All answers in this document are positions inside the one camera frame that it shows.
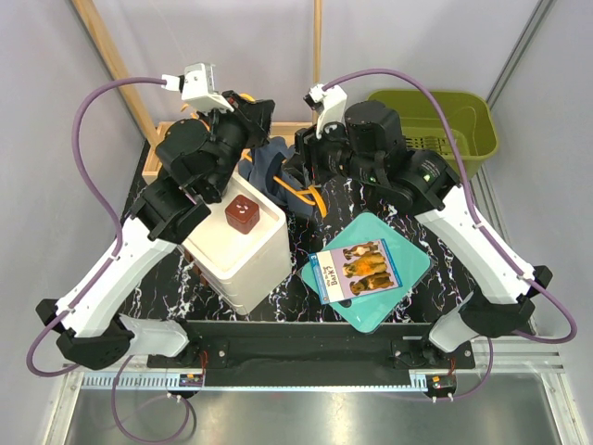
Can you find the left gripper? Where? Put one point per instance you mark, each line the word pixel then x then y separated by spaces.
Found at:
pixel 256 119

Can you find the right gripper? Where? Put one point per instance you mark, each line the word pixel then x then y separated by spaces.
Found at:
pixel 309 149

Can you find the blue tank top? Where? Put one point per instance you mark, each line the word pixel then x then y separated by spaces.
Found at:
pixel 266 164

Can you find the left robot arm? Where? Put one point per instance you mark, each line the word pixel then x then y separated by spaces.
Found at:
pixel 198 157

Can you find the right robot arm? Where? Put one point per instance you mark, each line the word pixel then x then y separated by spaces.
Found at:
pixel 368 145

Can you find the black marble mat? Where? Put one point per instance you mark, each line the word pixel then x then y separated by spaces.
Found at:
pixel 173 289

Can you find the red cube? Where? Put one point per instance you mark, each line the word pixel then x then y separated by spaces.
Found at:
pixel 242 214

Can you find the wooden clothes rack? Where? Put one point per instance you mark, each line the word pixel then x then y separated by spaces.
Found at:
pixel 110 55

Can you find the white foam box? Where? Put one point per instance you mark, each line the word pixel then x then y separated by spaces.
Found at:
pixel 242 269

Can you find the dog picture book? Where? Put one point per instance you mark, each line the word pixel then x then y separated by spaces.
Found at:
pixel 343 274

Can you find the teal cutting board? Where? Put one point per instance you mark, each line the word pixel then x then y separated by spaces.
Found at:
pixel 366 313

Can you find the green plastic basket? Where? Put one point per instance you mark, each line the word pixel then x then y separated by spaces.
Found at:
pixel 468 116

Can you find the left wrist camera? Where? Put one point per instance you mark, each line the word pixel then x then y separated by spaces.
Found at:
pixel 197 88

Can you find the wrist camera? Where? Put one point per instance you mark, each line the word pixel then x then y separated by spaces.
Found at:
pixel 328 103
pixel 197 88

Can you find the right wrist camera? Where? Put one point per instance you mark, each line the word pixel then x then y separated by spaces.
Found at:
pixel 328 103

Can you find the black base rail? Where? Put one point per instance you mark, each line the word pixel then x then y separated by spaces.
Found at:
pixel 266 355

